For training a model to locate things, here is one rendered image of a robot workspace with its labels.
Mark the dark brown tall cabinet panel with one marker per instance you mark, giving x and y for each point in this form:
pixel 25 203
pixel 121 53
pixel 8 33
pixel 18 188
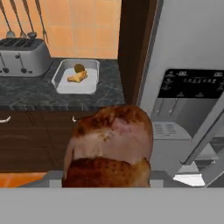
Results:
pixel 134 52

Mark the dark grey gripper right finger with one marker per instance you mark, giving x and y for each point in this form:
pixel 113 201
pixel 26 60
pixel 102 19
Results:
pixel 160 180

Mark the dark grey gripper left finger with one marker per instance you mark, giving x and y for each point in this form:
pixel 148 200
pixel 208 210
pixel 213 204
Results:
pixel 52 180

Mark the clear rectangular tupperware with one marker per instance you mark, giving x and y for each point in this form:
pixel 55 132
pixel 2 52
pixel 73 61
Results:
pixel 84 86

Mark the hanging metal whisk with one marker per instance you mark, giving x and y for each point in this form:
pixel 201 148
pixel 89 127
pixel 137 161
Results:
pixel 5 20

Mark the golden chicken drumstick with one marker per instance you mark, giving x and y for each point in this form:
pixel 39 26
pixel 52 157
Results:
pixel 76 77

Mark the dark brown drawer front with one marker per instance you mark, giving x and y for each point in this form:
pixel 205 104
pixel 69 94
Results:
pixel 57 137
pixel 20 143

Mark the green-brown avocado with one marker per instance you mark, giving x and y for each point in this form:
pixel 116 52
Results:
pixel 79 68

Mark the roasted chicken drumstick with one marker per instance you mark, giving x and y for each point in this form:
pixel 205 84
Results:
pixel 110 137

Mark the hanging two-prong metal fork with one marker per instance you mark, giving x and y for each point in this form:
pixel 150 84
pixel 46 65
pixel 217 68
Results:
pixel 41 20

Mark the silver four-slot toaster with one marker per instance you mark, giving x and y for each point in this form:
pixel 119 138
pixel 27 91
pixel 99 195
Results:
pixel 26 58

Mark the hanging metal ladle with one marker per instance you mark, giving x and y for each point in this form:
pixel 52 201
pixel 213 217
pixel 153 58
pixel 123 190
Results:
pixel 28 20

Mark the stainless steel fridge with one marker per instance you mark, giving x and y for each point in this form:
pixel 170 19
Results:
pixel 186 43

